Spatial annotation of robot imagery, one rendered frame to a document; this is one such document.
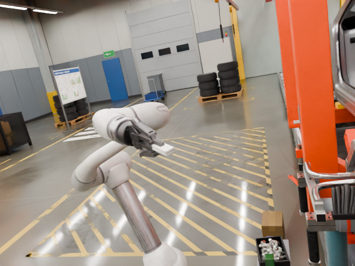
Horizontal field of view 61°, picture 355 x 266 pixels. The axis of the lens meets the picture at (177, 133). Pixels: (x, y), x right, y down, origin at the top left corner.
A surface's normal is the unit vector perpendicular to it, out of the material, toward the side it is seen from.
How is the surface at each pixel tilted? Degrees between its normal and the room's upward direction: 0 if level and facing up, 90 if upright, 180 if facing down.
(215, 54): 90
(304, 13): 90
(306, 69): 90
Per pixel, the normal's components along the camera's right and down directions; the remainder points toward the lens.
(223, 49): -0.24, 0.29
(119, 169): 0.57, -0.25
